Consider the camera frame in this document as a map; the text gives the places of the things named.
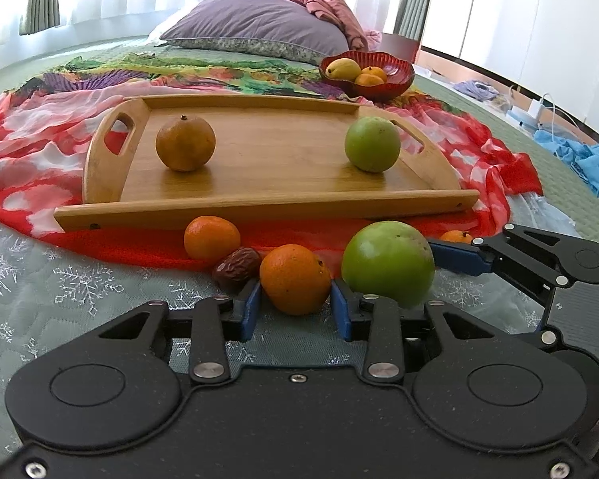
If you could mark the white pillow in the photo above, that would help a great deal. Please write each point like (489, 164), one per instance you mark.
(155, 32)

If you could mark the pale purple garment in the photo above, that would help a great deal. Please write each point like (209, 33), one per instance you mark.
(475, 89)

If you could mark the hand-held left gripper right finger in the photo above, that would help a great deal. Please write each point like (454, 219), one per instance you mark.
(342, 314)

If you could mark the yellow mango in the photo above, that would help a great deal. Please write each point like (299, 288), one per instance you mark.
(343, 68)

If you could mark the dark wooden bed frame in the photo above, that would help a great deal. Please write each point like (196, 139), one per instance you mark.
(554, 97)

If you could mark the large brownish orange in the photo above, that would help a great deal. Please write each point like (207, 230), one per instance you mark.
(185, 143)

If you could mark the purple pillow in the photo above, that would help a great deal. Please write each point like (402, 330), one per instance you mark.
(259, 25)

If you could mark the light blue box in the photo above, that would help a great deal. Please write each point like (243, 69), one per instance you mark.
(521, 117)

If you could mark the green apple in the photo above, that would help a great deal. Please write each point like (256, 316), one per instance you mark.
(387, 262)
(372, 145)

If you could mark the multicolour sheer scarf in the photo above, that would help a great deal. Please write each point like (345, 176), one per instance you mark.
(40, 134)

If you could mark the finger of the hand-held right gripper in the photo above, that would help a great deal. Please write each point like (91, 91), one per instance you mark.
(454, 257)

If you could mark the blue cloth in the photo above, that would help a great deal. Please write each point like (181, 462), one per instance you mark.
(591, 159)

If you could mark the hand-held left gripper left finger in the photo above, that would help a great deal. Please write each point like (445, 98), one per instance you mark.
(252, 307)

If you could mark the green quilted bedspread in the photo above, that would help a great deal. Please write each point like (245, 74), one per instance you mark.
(539, 179)

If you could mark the dried red date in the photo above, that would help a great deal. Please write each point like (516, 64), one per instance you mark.
(235, 269)

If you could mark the wooden serving tray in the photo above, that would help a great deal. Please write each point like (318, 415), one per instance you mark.
(279, 169)

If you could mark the small mandarin with stem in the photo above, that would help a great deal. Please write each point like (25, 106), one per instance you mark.
(455, 238)

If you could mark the snowflake lace cloth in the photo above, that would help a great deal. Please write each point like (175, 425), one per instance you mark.
(80, 289)

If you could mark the red glass bowl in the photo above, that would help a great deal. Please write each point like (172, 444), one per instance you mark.
(384, 87)

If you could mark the orange mandarin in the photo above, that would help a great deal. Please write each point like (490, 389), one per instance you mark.
(369, 80)
(212, 238)
(294, 279)
(375, 72)

